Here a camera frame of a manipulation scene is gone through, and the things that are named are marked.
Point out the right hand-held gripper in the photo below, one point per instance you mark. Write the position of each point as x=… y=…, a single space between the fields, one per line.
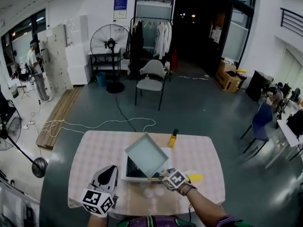
x=175 y=178

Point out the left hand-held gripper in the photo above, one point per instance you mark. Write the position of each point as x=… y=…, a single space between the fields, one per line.
x=104 y=188

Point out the white induction stove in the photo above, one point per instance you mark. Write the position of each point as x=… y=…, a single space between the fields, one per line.
x=132 y=174

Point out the grey square frying pan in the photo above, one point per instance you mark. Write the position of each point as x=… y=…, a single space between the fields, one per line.
x=145 y=156

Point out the person's right forearm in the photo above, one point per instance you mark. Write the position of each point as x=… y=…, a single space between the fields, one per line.
x=206 y=207

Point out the person's left forearm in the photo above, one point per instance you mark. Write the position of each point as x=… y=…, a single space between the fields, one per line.
x=97 y=221

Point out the person's right hand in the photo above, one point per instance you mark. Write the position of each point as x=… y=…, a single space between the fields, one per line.
x=188 y=188

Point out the yellow plastic utensil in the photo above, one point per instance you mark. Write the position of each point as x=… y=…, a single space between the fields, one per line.
x=197 y=177

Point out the checked pale tablecloth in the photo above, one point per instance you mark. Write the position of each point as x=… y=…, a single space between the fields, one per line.
x=99 y=155

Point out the yellow bottle with black cap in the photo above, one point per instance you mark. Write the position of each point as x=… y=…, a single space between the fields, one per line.
x=173 y=139

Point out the black stand with round base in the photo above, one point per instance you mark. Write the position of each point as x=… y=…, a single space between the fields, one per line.
x=35 y=163

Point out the white power strip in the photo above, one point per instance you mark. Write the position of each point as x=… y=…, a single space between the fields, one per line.
x=26 y=126

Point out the blue chair with black legs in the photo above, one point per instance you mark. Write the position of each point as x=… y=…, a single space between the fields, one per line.
x=261 y=124

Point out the blue waste bin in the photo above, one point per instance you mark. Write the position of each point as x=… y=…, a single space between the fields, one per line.
x=101 y=79

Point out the brown cardboard box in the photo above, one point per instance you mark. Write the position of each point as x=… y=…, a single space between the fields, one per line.
x=228 y=78

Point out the white side table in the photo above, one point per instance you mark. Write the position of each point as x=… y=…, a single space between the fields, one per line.
x=287 y=132

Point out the black low shelf table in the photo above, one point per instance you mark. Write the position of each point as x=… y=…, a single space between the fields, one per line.
x=106 y=61

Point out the stack of white foam boxes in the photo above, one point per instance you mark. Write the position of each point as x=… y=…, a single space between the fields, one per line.
x=76 y=64

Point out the beige locker cabinet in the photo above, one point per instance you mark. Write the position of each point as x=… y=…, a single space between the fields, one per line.
x=56 y=58

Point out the white coats on hangers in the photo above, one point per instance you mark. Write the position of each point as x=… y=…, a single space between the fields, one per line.
x=163 y=38

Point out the black clothes rack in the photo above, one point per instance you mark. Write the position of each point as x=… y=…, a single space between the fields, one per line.
x=132 y=44

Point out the black standing floor fan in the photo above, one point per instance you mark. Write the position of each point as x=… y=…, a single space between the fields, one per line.
x=110 y=44

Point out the black coat on hanger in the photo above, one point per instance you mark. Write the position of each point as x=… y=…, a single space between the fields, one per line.
x=137 y=39

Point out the grey chair with black frame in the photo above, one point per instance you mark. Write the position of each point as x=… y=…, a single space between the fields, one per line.
x=151 y=78

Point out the blue wall poster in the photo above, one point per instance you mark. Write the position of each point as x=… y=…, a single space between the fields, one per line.
x=120 y=1

